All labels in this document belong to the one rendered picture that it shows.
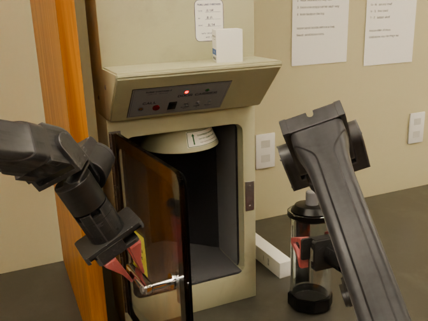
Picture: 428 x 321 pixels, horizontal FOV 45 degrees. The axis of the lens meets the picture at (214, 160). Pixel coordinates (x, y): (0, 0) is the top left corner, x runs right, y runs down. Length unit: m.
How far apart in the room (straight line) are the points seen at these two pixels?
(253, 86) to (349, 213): 0.52
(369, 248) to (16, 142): 0.43
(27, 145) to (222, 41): 0.44
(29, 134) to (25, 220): 0.82
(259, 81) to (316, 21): 0.71
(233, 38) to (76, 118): 0.32
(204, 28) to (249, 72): 0.14
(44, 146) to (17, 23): 0.72
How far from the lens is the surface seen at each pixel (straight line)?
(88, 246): 0.81
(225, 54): 0.97
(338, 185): 0.56
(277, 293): 1.29
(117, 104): 0.93
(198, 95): 0.98
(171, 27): 1.02
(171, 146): 1.08
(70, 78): 0.89
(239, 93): 1.02
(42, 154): 0.70
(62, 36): 0.88
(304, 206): 1.14
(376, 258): 0.53
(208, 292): 1.21
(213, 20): 1.05
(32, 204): 1.48
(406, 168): 2.05
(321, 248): 1.09
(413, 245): 1.59
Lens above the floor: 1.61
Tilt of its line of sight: 17 degrees down
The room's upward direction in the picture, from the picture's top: 2 degrees counter-clockwise
